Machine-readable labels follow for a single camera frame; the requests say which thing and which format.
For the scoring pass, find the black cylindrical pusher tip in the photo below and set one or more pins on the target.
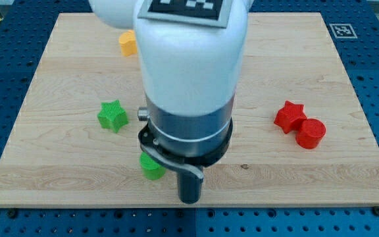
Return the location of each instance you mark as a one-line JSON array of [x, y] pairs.
[[189, 187]]

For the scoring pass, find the grey black tool flange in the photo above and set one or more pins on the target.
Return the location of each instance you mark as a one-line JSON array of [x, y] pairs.
[[184, 135]]

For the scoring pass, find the green cylinder block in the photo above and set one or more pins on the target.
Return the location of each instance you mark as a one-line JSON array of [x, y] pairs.
[[150, 168]]

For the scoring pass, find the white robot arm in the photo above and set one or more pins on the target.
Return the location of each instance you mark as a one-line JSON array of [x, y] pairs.
[[190, 55]]

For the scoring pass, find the fiducial tag on arm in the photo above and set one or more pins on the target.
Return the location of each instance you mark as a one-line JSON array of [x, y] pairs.
[[213, 13]]

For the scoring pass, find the green star block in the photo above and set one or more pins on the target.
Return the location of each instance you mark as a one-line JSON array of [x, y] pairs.
[[112, 116]]

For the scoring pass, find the red star block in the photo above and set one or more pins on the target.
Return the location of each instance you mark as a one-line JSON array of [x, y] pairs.
[[290, 117]]

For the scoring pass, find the wooden board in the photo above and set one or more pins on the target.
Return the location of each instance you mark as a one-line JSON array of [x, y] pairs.
[[59, 156]]

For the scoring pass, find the yellow heart block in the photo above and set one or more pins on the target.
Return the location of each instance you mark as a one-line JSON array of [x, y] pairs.
[[127, 42]]

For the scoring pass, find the red cylinder block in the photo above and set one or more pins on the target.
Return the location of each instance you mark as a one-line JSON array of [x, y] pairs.
[[310, 133]]

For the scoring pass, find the fiducial tag on table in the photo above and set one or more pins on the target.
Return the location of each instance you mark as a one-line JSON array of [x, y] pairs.
[[343, 31]]

